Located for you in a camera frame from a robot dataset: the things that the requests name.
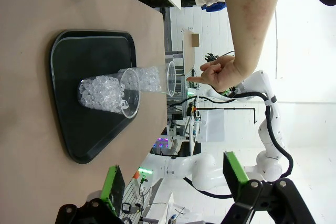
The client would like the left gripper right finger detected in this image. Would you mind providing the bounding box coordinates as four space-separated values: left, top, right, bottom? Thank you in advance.
220 151 317 224

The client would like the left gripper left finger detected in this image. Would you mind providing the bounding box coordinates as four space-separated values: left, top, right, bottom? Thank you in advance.
54 165 127 224

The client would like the iced clear plastic cup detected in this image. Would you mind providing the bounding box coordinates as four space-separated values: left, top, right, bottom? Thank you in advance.
77 68 141 119
118 61 176 98

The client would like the person's right forearm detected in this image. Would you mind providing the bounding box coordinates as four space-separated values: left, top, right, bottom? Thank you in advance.
223 0 279 78

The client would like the person's right hand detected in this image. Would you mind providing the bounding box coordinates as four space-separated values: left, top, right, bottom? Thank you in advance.
186 55 247 93

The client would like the white hanging sheet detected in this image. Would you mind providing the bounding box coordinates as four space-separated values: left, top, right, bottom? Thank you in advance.
201 108 225 142

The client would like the black plastic serving tray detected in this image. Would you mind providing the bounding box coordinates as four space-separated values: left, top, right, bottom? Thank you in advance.
49 29 138 165

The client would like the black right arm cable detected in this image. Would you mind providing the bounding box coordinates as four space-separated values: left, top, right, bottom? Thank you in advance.
167 91 294 200

